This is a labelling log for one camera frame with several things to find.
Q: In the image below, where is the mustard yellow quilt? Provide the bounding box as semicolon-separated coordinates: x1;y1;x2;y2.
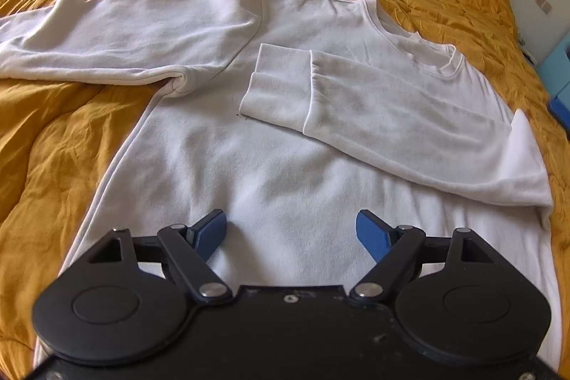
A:
1;0;569;313

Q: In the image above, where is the blue bedside table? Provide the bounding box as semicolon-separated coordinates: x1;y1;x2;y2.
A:
538;33;570;131

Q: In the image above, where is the white sweatshirt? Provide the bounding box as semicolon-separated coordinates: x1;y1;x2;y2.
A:
1;0;562;366

